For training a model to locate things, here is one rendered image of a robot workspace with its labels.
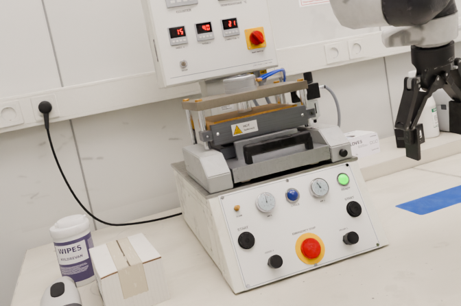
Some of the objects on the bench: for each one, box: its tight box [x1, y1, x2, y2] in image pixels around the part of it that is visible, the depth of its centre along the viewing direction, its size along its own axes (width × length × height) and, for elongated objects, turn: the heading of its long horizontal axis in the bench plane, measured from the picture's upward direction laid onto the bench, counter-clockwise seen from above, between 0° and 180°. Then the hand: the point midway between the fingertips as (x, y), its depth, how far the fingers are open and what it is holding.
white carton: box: [344, 130, 381, 158], centre depth 159 cm, size 12×23×7 cm, turn 168°
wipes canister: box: [49, 214, 96, 287], centre depth 106 cm, size 9×9×15 cm
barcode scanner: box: [40, 276, 82, 306], centre depth 90 cm, size 20×8×8 cm, turn 74°
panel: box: [217, 162, 381, 291], centre depth 91 cm, size 2×30×19 cm, turn 160°
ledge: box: [356, 130, 461, 182], centre depth 165 cm, size 30×84×4 cm, turn 164°
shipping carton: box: [89, 233, 170, 306], centre depth 95 cm, size 19×13×9 cm
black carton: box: [394, 123, 425, 148], centre depth 160 cm, size 6×9×7 cm
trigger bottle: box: [408, 70, 440, 139], centre depth 167 cm, size 9×8×25 cm
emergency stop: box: [300, 238, 321, 259], centre depth 90 cm, size 2×4×4 cm, turn 160°
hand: (435, 140), depth 92 cm, fingers open, 13 cm apart
